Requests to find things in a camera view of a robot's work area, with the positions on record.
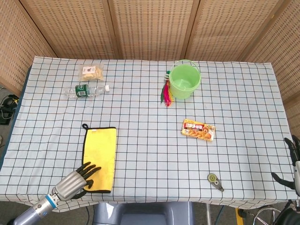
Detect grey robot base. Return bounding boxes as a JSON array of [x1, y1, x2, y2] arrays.
[[93, 202, 195, 225]]

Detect green plastic bucket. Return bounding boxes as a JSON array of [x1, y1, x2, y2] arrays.
[[168, 59, 202, 100]]

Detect colourful feather shuttlecock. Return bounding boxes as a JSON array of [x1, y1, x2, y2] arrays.
[[160, 71, 174, 108]]

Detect woven wooden folding screen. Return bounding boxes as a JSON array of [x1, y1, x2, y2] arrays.
[[0, 0, 300, 141]]

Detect yellow curry box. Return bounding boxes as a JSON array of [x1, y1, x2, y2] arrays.
[[180, 118, 216, 142]]

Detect chrome ring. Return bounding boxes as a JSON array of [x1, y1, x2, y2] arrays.
[[254, 205, 283, 225]]

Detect white checked tablecloth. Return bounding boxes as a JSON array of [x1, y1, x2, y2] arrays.
[[0, 55, 300, 214]]

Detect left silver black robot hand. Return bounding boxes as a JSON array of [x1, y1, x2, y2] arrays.
[[52, 161, 102, 201]]

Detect correction tape dispenser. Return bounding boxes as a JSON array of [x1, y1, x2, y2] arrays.
[[207, 172, 225, 192]]

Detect black cables and devices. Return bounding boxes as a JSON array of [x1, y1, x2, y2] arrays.
[[0, 86, 20, 125]]

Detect clear bag of snacks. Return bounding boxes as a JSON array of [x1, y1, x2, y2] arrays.
[[79, 64, 105, 82]]

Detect yellow and grey cloth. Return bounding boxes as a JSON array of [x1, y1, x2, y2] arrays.
[[81, 123, 117, 194]]

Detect clear water bottle green label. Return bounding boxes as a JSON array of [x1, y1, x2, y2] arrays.
[[65, 84, 110, 99]]

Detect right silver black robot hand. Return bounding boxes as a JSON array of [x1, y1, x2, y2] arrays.
[[271, 135, 300, 196]]

